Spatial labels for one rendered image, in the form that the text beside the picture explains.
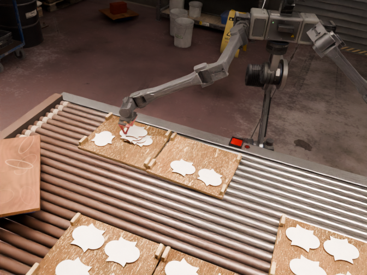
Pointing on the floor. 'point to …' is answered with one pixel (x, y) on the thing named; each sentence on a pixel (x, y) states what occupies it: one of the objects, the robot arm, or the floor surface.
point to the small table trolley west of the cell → (17, 48)
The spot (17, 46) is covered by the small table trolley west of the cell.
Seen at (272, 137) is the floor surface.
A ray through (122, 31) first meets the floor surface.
